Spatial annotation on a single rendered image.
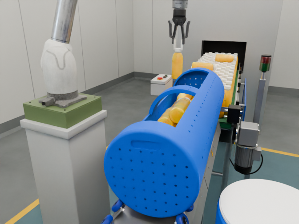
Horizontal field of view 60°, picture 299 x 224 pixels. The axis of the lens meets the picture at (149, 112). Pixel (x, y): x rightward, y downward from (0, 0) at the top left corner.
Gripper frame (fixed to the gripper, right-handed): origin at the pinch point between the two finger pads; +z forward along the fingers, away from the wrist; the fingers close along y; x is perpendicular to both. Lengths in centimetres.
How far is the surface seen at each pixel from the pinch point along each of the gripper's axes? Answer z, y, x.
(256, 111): 46, 52, 24
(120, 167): 23, 8, -102
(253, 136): 52, 50, -4
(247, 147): 60, 48, -5
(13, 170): 134, -169, 9
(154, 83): 25.3, -14.8, -1.3
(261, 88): 29, 53, 24
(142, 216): 41, 14, -100
